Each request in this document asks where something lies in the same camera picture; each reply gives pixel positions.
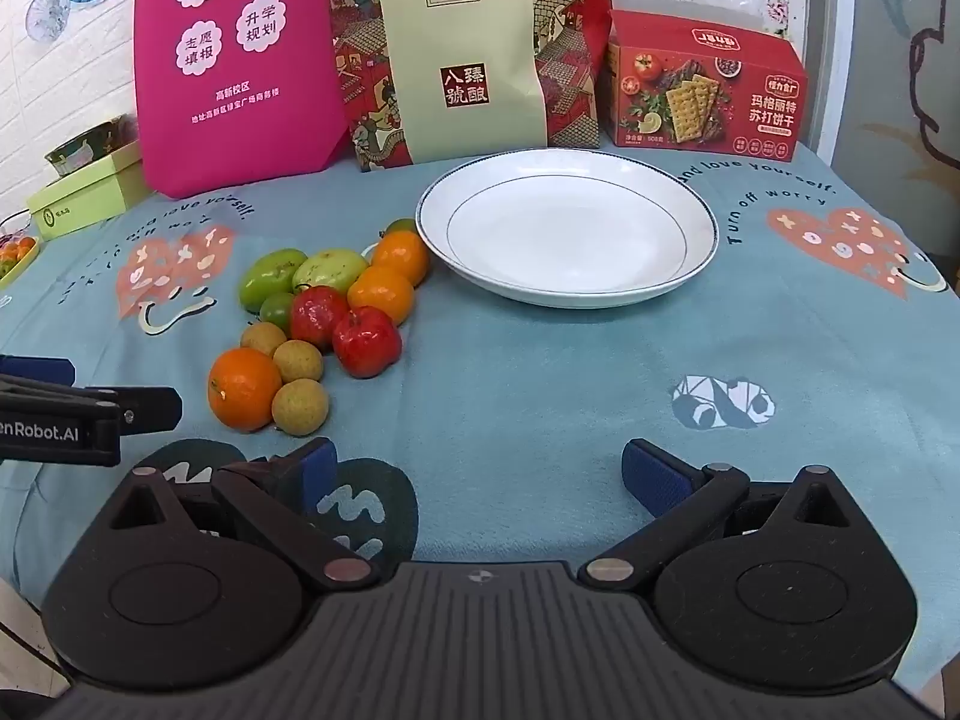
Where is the tray of small fruits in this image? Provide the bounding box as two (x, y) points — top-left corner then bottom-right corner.
(0, 214), (40, 290)

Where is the brown kiwi fruit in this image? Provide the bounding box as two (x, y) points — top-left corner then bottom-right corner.
(240, 321), (288, 357)

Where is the green patterned bowl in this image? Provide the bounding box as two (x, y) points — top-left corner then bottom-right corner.
(43, 116), (140, 177)

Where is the brown longan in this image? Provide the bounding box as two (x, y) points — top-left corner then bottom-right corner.
(272, 340), (325, 383)
(271, 381), (329, 436)

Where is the light green box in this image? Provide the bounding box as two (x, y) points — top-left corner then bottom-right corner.
(26, 139), (147, 241)

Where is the small green mango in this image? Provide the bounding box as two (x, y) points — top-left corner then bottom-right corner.
(240, 249), (301, 308)

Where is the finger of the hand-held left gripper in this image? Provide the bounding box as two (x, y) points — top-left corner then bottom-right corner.
(0, 379), (183, 427)
(0, 355), (77, 387)

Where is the white frame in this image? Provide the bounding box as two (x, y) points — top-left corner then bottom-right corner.
(795, 0), (875, 158)

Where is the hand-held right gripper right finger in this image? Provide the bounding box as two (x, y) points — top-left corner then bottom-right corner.
(577, 437), (860, 586)

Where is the large green mango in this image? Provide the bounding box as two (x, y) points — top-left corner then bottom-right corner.
(292, 249), (370, 293)

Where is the clear round wall decoration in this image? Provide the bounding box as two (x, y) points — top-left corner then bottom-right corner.
(26, 0), (72, 42)

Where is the white plate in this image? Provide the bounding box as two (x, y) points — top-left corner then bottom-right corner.
(415, 150), (719, 308)

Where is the orange tangerine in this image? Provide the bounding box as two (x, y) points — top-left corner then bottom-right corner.
(371, 230), (430, 287)
(346, 266), (416, 327)
(208, 347), (284, 432)

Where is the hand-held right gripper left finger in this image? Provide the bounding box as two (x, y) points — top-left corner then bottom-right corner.
(105, 436), (380, 590)

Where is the pink bag edge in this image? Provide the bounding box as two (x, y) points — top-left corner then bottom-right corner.
(133, 0), (353, 198)

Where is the small red apple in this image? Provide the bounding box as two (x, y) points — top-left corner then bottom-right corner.
(332, 307), (404, 379)
(290, 286), (351, 350)

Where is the blue printed cloth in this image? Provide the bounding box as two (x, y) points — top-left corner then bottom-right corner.
(0, 142), (960, 601)

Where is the teal cartoon wall poster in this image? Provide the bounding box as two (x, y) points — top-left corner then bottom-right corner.
(862, 0), (960, 256)

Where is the red cracker box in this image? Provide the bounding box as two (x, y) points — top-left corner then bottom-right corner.
(606, 9), (807, 164)

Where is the red patterned gift bag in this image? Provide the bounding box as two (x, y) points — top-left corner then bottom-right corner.
(319, 0), (612, 172)

